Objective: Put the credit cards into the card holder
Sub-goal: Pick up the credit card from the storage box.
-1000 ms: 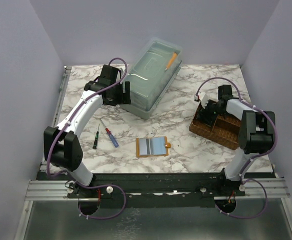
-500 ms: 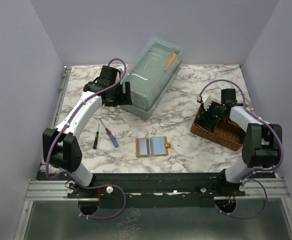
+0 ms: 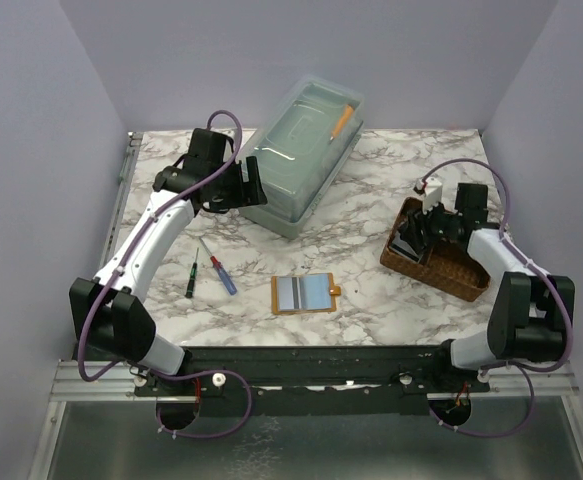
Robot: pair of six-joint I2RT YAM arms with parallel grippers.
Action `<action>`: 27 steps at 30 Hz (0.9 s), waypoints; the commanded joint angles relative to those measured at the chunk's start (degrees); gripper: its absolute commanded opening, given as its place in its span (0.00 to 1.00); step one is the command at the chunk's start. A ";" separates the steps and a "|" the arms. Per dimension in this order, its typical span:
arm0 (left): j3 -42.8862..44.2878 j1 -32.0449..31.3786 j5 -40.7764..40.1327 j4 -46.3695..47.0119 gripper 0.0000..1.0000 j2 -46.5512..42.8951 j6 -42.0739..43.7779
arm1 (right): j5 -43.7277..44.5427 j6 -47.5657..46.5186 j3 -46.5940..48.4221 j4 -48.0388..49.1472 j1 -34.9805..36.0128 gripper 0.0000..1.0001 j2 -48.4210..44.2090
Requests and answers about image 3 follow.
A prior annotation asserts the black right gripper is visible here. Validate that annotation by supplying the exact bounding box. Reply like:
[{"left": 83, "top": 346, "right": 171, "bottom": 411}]
[{"left": 402, "top": 195, "right": 462, "bottom": 249}]

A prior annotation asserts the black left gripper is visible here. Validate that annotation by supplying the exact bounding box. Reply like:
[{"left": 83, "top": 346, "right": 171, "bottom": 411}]
[{"left": 210, "top": 156, "right": 268, "bottom": 211}]

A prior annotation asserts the grey credit card stack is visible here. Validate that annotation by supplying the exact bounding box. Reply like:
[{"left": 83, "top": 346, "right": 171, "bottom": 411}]
[{"left": 389, "top": 235, "right": 421, "bottom": 263}]

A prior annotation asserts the silver credit card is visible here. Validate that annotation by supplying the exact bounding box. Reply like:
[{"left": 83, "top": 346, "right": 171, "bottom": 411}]
[{"left": 276, "top": 276, "right": 303, "bottom": 312}]

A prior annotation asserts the tan card holder wallet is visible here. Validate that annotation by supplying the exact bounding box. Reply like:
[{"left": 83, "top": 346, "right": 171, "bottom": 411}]
[{"left": 271, "top": 273, "right": 342, "bottom": 315}]

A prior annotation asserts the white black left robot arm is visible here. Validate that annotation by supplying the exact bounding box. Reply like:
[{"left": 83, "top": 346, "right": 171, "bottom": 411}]
[{"left": 69, "top": 127, "right": 266, "bottom": 395}]

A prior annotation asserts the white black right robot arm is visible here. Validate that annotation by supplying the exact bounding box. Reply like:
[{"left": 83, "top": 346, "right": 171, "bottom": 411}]
[{"left": 398, "top": 179, "right": 575, "bottom": 392}]

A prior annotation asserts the brown woven divided basket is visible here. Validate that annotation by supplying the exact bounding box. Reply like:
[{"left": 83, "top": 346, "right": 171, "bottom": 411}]
[{"left": 380, "top": 197, "right": 491, "bottom": 302}]

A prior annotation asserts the blue red screwdriver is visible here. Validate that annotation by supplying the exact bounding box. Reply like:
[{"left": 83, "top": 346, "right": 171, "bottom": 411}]
[{"left": 200, "top": 239, "right": 237, "bottom": 296}]

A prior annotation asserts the clear plastic storage box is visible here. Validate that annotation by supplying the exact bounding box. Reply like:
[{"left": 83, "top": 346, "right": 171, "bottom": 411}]
[{"left": 240, "top": 76, "right": 364, "bottom": 239}]

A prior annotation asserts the black green screwdriver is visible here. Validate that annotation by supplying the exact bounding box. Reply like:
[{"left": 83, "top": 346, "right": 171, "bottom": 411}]
[{"left": 185, "top": 249, "right": 199, "bottom": 299}]

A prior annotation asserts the orange utility knife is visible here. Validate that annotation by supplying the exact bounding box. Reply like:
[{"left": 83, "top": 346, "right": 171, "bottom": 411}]
[{"left": 329, "top": 104, "right": 355, "bottom": 143}]

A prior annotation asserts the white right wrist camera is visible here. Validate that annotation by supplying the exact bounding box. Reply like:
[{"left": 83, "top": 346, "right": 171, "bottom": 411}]
[{"left": 414, "top": 177, "right": 443, "bottom": 213}]

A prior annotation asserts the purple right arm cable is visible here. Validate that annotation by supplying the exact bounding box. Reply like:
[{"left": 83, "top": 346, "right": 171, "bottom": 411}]
[{"left": 420, "top": 158, "right": 575, "bottom": 439}]

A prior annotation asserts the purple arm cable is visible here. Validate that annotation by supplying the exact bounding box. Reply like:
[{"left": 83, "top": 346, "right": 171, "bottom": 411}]
[
  {"left": 76, "top": 110, "right": 255, "bottom": 441},
  {"left": 420, "top": 158, "right": 575, "bottom": 439}
]

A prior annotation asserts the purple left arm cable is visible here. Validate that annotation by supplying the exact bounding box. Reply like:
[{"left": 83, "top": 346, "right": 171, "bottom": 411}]
[{"left": 76, "top": 110, "right": 255, "bottom": 441}]

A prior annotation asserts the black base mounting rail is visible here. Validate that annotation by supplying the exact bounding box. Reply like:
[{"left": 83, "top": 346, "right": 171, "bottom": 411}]
[{"left": 70, "top": 344, "right": 572, "bottom": 417}]

